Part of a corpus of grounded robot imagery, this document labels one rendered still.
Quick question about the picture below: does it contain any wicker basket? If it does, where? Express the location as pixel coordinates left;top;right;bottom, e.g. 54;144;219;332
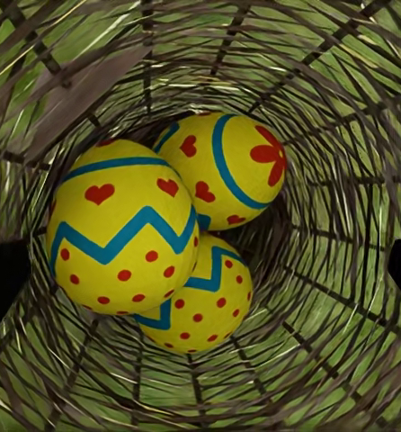
0;0;401;432

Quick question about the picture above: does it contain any easter egg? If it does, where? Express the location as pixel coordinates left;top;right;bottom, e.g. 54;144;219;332
132;230;254;356
44;139;202;319
150;105;293;432

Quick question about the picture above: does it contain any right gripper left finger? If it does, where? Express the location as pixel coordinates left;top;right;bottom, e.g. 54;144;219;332
0;240;31;326

